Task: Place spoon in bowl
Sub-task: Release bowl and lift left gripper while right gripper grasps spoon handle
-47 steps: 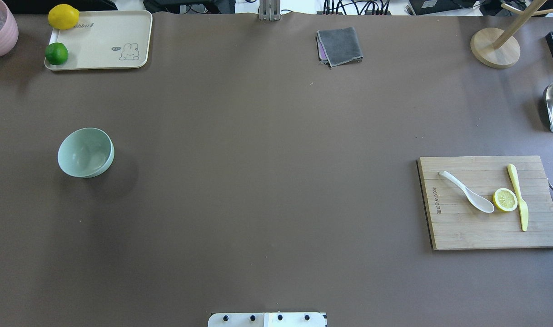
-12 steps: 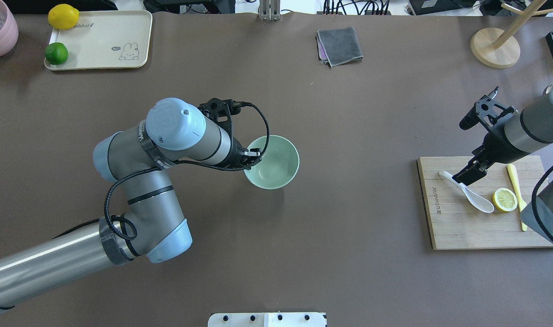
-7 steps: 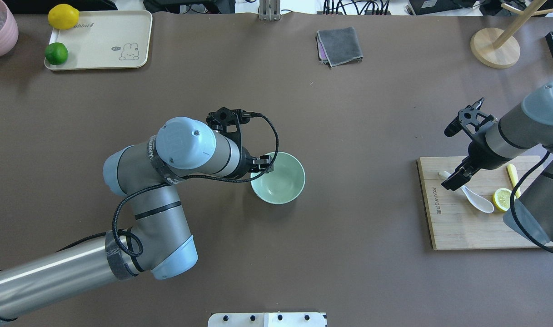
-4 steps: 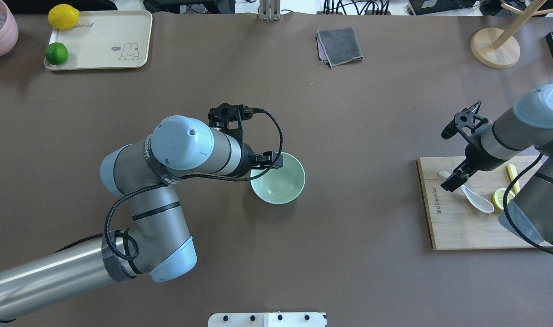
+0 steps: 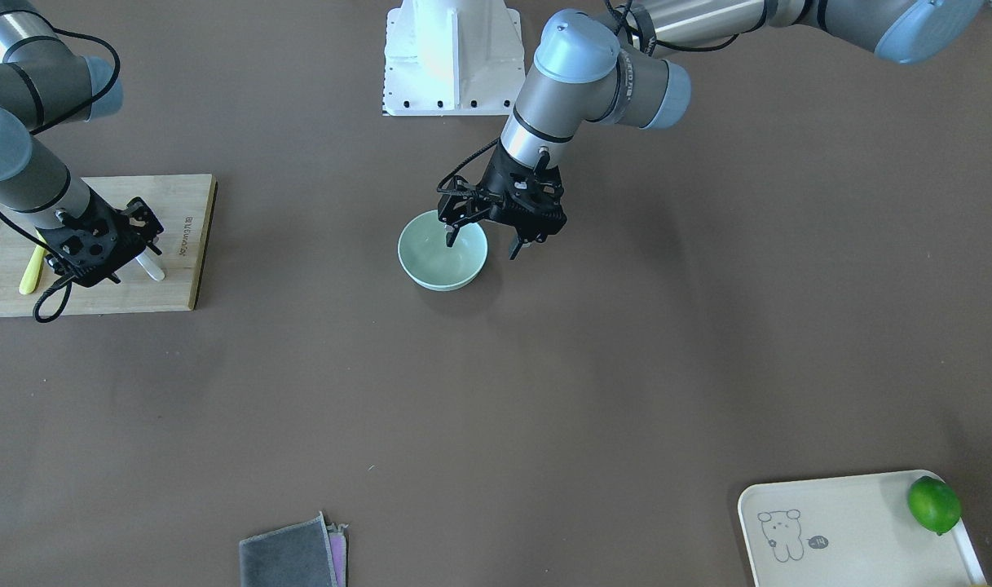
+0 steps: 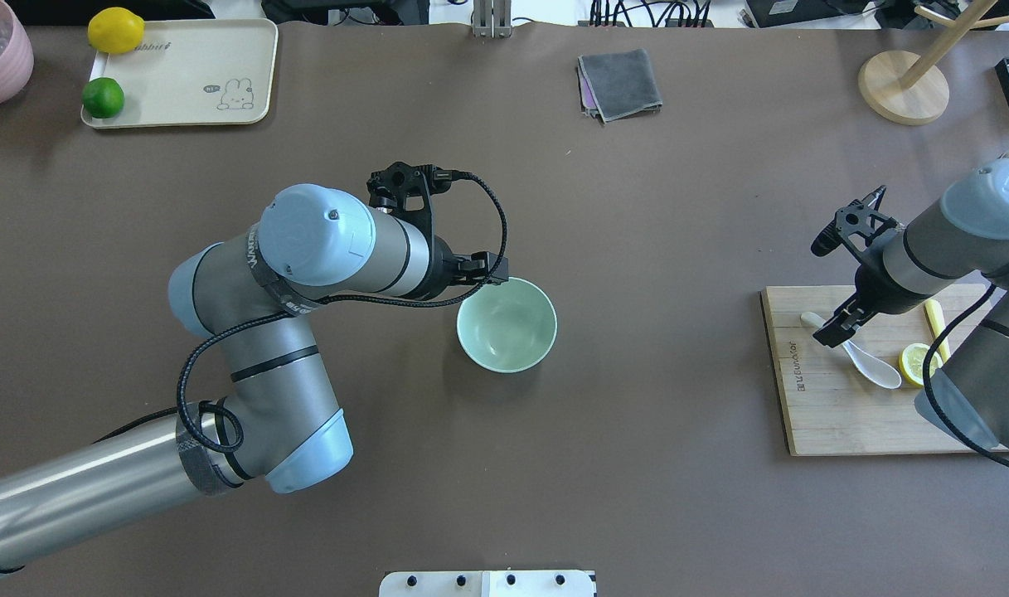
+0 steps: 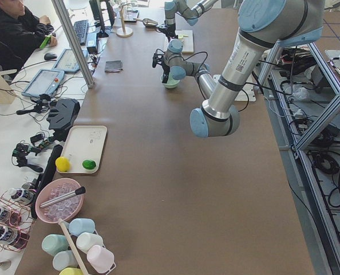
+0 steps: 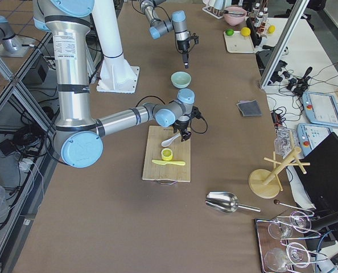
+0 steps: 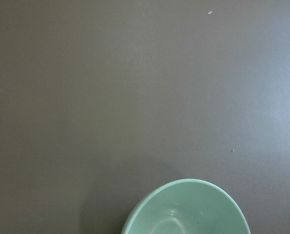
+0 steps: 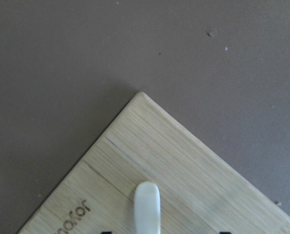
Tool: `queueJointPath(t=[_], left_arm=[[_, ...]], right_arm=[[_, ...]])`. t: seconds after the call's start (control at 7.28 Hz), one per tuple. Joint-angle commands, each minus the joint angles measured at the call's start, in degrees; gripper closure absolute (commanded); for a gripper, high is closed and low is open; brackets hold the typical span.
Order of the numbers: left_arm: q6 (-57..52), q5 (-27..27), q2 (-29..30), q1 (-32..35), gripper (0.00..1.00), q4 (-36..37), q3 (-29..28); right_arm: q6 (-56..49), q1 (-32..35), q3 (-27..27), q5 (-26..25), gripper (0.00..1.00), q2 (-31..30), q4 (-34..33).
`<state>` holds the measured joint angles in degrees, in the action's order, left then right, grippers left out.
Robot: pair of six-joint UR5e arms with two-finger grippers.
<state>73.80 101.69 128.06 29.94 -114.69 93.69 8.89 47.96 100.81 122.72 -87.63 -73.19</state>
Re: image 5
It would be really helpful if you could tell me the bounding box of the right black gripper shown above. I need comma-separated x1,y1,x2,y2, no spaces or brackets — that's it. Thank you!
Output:
39,190,164,289

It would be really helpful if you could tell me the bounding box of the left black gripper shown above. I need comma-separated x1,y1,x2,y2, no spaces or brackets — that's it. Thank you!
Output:
439,145,567,261

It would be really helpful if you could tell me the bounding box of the pale green bowl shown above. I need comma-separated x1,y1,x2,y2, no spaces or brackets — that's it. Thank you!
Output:
396,210,488,291

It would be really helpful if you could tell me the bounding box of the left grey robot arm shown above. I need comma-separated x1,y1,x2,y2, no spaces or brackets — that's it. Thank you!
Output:
437,1,984,258

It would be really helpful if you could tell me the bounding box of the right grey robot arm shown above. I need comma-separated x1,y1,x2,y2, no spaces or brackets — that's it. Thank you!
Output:
0,1,163,289

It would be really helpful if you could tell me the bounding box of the yellow plastic knife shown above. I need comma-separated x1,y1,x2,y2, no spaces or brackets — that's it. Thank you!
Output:
18,245,47,296

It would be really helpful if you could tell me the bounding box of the bamboo cutting board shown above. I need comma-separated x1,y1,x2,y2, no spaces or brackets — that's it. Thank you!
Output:
0,174,217,317

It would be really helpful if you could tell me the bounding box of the purple cloth under grey cloth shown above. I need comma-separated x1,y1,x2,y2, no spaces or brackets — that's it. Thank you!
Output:
325,524,349,587

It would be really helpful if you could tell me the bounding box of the grey folded cloth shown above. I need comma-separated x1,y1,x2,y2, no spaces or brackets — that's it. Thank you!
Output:
239,513,336,586

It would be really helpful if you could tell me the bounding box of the cream tray with bear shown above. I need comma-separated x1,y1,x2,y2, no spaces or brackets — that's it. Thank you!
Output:
738,470,986,586

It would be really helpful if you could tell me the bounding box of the green lime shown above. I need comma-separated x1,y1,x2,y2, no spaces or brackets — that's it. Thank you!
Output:
906,475,963,536

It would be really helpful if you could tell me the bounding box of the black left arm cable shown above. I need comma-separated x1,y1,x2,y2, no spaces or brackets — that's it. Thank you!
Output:
435,137,500,196

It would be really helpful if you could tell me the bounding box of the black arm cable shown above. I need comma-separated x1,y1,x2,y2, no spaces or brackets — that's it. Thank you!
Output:
0,24,121,324
435,137,500,196

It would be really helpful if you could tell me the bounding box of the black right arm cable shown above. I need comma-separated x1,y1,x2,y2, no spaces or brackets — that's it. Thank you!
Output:
0,24,121,324

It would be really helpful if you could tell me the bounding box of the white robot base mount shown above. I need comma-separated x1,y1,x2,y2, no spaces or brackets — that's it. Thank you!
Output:
381,1,526,117

